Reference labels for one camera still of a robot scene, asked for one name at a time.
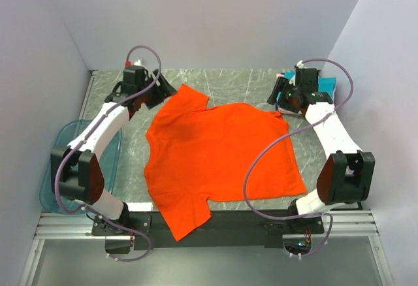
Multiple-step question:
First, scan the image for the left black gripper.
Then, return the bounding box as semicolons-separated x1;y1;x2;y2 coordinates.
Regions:
138;70;178;110

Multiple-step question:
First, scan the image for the orange t-shirt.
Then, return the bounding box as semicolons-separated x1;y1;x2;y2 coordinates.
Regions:
144;85;307;240

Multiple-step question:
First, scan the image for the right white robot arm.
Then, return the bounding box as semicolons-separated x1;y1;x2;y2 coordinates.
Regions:
267;67;376;233

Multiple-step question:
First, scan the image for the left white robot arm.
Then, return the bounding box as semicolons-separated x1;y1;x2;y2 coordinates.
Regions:
50;63;177;235

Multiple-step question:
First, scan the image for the folded teal t-shirt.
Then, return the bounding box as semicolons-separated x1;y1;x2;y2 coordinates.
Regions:
283;71;336;99

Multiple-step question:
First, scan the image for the blue plastic bin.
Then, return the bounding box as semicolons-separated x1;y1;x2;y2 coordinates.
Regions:
39;119;122;214

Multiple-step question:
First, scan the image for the black base bar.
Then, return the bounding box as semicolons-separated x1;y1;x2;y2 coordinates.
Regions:
91;210;324;251

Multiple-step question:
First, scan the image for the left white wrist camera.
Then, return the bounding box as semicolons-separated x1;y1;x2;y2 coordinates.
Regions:
125;58;146;67

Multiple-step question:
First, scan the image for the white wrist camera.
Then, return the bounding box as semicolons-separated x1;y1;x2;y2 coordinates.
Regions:
125;58;146;67
295;60;308;78

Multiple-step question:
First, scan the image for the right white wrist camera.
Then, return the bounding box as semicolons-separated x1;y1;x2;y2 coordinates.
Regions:
295;60;308;78

